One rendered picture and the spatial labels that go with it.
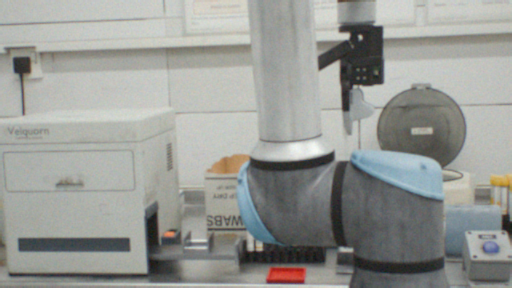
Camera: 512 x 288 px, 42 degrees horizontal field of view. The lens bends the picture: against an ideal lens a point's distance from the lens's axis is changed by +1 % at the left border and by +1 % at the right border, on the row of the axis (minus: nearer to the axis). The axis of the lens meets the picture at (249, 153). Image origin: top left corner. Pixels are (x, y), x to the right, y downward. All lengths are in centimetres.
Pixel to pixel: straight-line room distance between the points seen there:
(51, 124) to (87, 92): 66
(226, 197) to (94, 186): 36
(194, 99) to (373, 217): 109
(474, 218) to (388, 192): 53
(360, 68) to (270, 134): 47
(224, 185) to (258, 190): 63
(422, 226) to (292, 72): 25
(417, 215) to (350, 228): 8
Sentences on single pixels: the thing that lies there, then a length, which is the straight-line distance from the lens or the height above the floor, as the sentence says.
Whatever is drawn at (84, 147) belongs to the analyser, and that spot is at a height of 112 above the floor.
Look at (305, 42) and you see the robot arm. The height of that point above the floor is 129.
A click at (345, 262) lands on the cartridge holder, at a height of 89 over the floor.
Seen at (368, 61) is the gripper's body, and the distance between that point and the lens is 129.
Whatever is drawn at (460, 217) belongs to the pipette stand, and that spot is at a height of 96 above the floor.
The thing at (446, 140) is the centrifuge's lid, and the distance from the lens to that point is 177.
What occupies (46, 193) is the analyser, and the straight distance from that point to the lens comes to 131.
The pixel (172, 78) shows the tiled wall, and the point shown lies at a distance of 187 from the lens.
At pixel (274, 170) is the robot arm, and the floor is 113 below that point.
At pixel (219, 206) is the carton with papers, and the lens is 152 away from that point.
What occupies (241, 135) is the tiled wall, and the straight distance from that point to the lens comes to 184.
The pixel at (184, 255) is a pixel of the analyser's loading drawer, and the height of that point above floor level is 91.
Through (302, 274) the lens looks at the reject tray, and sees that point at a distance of 125.
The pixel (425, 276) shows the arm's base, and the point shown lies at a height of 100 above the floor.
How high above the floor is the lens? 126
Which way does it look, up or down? 8 degrees down
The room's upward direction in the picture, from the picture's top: 2 degrees counter-clockwise
